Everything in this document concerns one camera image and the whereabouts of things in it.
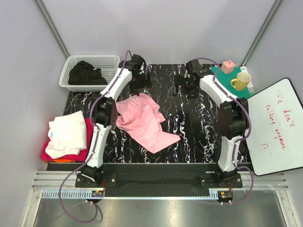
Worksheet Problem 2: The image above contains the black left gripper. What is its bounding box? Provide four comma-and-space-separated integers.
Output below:
129, 72, 152, 96

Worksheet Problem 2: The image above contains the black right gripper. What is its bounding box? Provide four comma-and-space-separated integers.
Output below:
172, 75, 198, 100

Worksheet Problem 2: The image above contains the pink t shirt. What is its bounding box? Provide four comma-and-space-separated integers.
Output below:
116, 93, 180, 154

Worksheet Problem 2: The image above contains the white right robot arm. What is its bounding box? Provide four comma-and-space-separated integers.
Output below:
174, 59, 251, 188

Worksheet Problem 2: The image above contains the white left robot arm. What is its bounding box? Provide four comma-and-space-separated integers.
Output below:
76, 54, 151, 187

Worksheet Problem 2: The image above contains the white plastic basket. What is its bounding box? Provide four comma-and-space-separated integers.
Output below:
59, 55, 120, 92

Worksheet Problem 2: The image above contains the green cutting mat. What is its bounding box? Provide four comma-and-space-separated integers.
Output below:
216, 66, 256, 98

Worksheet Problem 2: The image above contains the pink cube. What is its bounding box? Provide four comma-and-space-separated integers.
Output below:
221, 60, 235, 74

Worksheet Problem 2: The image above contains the black t shirt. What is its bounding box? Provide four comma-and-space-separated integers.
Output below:
68, 61, 107, 86

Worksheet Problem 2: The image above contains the yellow mug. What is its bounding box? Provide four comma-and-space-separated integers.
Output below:
231, 72, 251, 91

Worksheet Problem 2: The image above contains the white folded t shirt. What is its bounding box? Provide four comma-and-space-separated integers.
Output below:
45, 111, 87, 159

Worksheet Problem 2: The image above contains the magenta folded t shirt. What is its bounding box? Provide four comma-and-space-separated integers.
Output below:
40, 118, 93, 163

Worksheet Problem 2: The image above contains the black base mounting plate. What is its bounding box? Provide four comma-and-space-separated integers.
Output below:
75, 163, 243, 189

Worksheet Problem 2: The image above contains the white whiteboard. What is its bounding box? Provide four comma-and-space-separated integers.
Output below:
246, 78, 303, 176

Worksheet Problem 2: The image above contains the orange folded t shirt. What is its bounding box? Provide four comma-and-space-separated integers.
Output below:
49, 158, 73, 163

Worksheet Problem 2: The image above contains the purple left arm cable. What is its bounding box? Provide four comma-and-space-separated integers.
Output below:
56, 49, 133, 224

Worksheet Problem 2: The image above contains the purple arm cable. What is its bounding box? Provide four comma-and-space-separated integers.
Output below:
56, 49, 133, 224
193, 57, 255, 205

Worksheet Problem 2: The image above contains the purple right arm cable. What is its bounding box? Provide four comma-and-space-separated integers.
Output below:
193, 57, 255, 205

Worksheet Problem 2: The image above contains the white slotted cable duct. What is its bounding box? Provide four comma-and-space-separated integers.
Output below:
42, 189, 220, 200

